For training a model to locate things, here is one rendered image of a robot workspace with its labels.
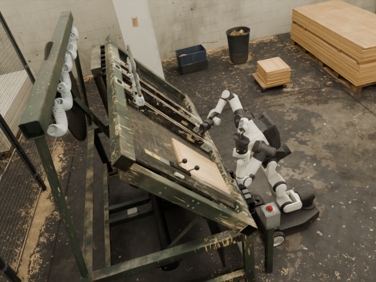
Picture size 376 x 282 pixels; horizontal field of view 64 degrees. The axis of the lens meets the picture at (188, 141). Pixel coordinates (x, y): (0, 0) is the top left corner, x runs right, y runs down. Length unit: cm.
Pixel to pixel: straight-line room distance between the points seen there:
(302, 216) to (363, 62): 298
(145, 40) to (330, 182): 397
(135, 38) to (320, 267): 467
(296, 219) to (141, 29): 418
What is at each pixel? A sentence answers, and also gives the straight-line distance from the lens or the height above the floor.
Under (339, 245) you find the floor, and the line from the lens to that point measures 354.
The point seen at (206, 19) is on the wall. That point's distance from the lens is 752.
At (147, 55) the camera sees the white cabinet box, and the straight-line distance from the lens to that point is 607.
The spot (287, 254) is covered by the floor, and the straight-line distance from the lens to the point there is 339.
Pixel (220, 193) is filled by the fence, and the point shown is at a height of 105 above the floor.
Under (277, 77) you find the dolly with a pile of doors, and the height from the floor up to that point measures 27.
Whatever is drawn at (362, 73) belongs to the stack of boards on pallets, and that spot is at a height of 36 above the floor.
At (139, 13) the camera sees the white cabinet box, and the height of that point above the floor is 150.
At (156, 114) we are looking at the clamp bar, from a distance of 270.
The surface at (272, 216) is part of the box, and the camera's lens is 249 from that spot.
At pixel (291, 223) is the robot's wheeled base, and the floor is 17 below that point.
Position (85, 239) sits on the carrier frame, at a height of 78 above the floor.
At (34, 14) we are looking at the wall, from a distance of 754.
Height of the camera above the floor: 289
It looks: 38 degrees down
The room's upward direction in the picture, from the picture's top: 11 degrees counter-clockwise
